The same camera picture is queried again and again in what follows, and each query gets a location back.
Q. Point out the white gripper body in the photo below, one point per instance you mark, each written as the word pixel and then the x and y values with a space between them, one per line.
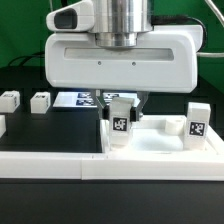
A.
pixel 164 60

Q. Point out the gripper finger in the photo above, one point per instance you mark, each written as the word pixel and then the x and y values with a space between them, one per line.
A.
pixel 136 111
pixel 102 106

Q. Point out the white square tabletop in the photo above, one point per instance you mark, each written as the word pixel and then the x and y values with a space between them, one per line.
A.
pixel 149 136

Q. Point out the white sheet with tags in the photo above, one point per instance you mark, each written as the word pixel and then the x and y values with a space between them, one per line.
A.
pixel 84 100

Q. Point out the white U-shaped fence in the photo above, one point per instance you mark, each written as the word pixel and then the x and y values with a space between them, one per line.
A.
pixel 111 166

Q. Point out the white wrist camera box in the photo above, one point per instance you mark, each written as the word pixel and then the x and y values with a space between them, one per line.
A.
pixel 77 17

